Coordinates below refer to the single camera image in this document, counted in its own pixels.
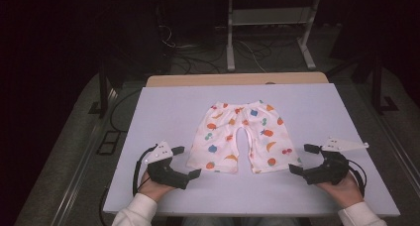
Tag white metal desk frame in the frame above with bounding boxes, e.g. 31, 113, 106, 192
225, 0, 323, 72

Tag white floor cable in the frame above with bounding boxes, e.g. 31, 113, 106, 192
236, 39, 267, 73

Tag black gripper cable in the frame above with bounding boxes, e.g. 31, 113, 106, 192
132, 144, 158, 196
346, 159, 368, 198

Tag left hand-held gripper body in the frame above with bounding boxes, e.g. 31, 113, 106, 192
144, 140, 191, 190

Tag black metal stand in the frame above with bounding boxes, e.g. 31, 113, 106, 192
88, 61, 121, 119
351, 52, 400, 115

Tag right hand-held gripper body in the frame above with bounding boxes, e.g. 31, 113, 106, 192
301, 136, 369, 186

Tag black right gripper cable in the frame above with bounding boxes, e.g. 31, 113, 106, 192
346, 159, 368, 198

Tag person's left hand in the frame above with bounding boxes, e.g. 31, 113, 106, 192
138, 169, 176, 202

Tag white fruit print pants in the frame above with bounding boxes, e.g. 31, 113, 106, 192
186, 100, 303, 175

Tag white table board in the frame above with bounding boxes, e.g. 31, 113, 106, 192
102, 82, 401, 218

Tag black floor cable bundle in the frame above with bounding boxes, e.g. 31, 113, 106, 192
169, 46, 223, 75

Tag black thin floor cable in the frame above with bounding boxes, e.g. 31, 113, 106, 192
109, 87, 144, 133

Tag person's right hand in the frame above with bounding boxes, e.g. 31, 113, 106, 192
315, 170, 365, 209

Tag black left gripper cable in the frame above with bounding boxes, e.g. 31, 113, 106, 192
132, 144, 158, 196

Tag black floor socket frame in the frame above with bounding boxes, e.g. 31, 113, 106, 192
95, 130, 122, 157

